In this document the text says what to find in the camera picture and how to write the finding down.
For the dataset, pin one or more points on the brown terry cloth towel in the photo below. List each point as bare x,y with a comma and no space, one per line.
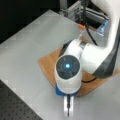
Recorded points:
89,82

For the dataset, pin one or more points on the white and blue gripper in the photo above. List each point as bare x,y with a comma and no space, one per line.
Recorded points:
68,104

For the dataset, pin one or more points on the orange clamp on frame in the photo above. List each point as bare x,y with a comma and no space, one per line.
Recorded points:
81,25

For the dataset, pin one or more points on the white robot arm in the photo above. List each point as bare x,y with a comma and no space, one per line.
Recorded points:
78,56

